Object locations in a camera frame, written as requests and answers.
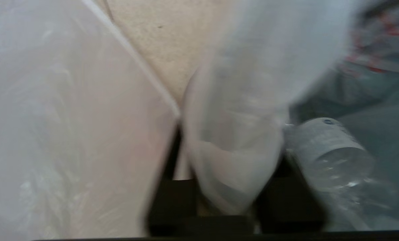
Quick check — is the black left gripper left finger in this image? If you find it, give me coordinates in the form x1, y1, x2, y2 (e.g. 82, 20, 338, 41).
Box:
147, 126, 205, 236

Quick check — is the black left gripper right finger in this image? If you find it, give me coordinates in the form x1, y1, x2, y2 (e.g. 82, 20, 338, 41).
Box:
256, 154, 327, 233

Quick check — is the white red-printed plastic bag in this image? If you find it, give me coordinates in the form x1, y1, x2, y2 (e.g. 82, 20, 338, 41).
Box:
183, 0, 399, 231

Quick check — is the clear empty plastic bottle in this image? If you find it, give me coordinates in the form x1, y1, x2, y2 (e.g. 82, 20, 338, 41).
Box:
285, 117, 397, 231

